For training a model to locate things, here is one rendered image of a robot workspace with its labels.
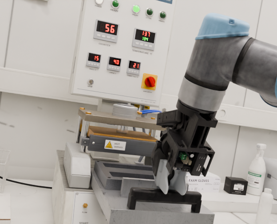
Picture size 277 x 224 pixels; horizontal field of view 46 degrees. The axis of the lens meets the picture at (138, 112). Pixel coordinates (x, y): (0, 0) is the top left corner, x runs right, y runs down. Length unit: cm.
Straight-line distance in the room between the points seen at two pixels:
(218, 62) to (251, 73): 5
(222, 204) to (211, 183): 13
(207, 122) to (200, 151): 6
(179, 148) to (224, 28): 20
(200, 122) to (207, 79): 7
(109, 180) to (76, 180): 14
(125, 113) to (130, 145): 11
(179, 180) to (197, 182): 86
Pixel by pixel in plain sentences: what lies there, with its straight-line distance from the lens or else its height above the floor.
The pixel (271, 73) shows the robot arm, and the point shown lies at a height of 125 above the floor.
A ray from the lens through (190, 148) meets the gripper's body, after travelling 55.
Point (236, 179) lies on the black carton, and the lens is 163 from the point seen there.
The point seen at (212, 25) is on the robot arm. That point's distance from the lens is 52.
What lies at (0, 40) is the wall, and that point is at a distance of 148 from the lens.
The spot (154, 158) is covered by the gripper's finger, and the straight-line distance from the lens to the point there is 62.
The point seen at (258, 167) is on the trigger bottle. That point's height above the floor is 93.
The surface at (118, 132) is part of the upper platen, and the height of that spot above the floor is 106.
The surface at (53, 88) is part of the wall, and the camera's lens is 142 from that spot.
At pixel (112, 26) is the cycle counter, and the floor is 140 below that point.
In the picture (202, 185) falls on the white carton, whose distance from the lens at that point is 153.
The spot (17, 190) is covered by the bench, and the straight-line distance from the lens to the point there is 137.
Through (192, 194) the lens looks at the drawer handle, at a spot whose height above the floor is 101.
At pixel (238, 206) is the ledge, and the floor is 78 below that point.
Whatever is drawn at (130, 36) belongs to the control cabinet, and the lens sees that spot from 117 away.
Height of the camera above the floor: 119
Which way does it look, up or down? 3 degrees down
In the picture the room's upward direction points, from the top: 9 degrees clockwise
